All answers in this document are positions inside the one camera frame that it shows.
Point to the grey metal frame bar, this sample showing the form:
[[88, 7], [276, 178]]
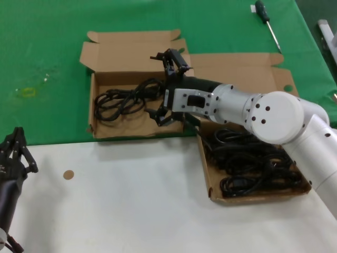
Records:
[[326, 31]]

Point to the small white paper tag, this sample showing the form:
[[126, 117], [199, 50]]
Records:
[[252, 9]]

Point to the cardboard box with torn rim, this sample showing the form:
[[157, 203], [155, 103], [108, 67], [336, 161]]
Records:
[[118, 52]]

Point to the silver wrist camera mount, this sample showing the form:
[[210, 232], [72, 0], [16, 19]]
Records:
[[181, 100]]

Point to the small white debris speck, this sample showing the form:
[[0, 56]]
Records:
[[47, 76]]

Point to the green table cloth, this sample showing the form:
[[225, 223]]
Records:
[[39, 39]]

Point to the round brown cardboard disc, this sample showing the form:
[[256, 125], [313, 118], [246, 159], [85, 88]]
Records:
[[68, 175]]

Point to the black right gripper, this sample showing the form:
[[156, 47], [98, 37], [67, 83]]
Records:
[[192, 83]]

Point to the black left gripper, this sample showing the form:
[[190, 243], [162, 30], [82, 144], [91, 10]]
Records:
[[10, 170]]

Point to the large open cardboard box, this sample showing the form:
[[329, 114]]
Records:
[[237, 68]]

